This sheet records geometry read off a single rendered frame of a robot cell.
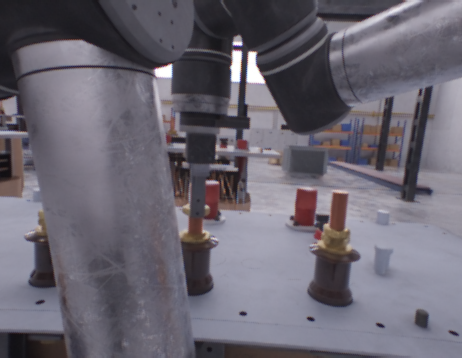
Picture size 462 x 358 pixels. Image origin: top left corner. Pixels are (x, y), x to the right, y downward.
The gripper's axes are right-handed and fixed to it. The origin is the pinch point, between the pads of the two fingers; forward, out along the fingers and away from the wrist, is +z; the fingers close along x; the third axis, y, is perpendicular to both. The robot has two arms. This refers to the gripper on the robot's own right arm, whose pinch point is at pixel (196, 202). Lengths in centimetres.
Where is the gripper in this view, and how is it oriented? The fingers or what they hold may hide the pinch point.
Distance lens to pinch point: 60.3
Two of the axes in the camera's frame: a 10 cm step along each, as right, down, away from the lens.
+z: -0.6, 9.9, 1.5
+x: 1.7, 1.6, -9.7
